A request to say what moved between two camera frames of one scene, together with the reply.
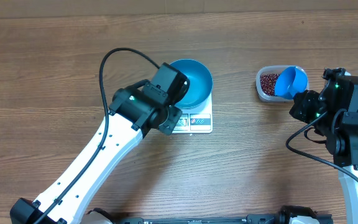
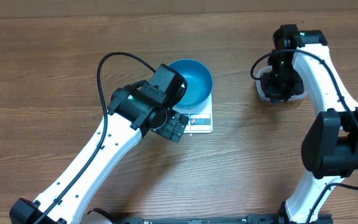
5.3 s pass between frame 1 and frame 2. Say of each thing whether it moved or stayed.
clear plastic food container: stayed
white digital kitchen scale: stayed
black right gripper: moved
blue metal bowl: stayed
